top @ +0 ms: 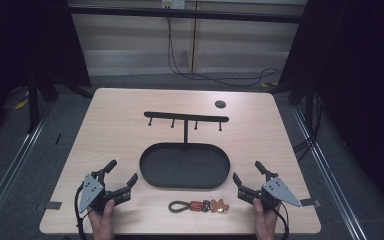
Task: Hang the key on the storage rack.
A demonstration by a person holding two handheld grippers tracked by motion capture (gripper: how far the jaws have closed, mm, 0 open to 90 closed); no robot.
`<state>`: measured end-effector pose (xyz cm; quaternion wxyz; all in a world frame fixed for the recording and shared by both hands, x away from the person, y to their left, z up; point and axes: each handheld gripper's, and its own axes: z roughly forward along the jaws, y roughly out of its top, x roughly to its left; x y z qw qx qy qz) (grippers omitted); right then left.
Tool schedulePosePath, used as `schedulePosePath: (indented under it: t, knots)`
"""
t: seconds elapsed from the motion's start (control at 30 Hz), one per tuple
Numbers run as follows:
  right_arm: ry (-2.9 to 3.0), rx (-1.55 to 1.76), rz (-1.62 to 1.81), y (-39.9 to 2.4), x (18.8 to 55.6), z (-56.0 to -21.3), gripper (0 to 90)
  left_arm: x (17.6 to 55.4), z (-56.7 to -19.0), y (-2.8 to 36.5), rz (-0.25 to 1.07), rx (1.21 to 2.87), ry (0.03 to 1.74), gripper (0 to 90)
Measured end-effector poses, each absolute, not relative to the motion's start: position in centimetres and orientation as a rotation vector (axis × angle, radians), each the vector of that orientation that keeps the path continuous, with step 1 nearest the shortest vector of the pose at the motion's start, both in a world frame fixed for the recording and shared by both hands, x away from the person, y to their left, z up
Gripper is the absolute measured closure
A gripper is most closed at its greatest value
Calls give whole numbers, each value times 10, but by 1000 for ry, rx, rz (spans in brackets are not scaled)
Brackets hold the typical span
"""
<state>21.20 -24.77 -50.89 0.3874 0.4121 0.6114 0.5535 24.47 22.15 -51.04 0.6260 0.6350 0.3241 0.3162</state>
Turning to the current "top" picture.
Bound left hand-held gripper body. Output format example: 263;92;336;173
78;169;133;214

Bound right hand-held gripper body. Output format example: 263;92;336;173
237;170;302;212

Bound keychain with green loop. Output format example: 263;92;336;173
168;198;230;215

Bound black key rack with tray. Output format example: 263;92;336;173
139;111;232;190

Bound person's left hand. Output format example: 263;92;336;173
87;198;116;240

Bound person's right hand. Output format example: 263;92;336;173
252;197;281;240

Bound black tape strip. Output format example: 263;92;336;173
300;197;322;208
43;200;63;211

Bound black metal stand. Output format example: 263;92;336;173
26;69;41;134

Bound yellow floor tape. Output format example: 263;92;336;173
14;90;30;111

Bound black curtain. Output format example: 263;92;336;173
0;0;92;148
276;0;384;214

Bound black horizontal bar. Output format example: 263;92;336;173
67;4;303;24

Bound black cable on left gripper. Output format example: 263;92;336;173
74;182;95;240

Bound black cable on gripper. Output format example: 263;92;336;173
272;205;290;240
74;182;95;240

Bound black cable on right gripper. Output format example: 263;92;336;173
272;205;290;240

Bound black floor cables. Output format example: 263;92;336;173
292;92;324;162

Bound black wall cable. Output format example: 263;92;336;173
166;6;284;88

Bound white wall socket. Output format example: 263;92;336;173
161;0;186;10

